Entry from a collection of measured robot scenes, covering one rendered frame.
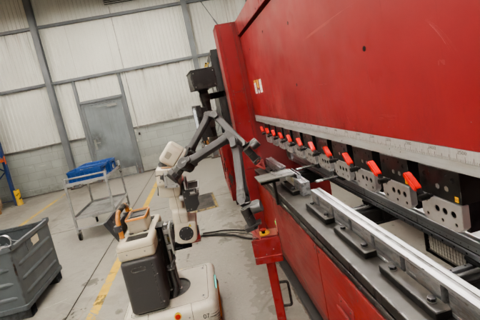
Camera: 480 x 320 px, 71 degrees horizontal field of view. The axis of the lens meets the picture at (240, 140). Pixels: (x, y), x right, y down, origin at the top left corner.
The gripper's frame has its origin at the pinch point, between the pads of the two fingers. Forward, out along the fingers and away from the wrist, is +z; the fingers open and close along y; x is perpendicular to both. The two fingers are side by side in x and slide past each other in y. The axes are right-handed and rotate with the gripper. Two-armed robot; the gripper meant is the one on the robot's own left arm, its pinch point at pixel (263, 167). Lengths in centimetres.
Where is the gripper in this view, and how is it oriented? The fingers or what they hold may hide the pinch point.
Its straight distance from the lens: 248.5
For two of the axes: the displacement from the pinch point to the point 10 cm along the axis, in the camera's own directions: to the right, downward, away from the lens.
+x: -7.3, 6.8, -0.4
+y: -1.4, -1.0, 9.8
